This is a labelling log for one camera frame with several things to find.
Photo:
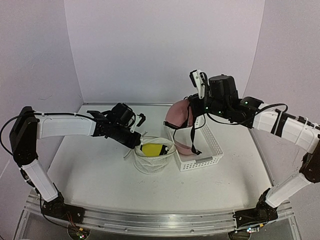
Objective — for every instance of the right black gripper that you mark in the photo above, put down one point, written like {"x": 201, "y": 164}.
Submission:
{"x": 197, "y": 110}

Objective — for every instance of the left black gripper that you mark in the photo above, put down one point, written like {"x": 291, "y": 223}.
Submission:
{"x": 136, "y": 141}

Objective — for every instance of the white perforated plastic basket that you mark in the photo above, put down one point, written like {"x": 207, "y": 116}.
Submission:
{"x": 202, "y": 152}

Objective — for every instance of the white mesh laundry bag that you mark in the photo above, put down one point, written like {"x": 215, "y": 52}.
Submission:
{"x": 152, "y": 155}

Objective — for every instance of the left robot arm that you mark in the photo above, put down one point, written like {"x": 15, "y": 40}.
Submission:
{"x": 30, "y": 128}

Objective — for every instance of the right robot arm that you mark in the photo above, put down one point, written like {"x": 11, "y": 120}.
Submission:
{"x": 293, "y": 132}

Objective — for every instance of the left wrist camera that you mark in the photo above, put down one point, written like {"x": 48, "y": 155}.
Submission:
{"x": 137, "y": 121}

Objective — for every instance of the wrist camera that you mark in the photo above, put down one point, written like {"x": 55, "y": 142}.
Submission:
{"x": 199, "y": 80}
{"x": 137, "y": 121}

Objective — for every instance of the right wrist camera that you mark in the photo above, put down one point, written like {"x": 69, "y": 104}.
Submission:
{"x": 199, "y": 80}

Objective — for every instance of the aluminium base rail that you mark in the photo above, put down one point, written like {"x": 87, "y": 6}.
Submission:
{"x": 41, "y": 220}

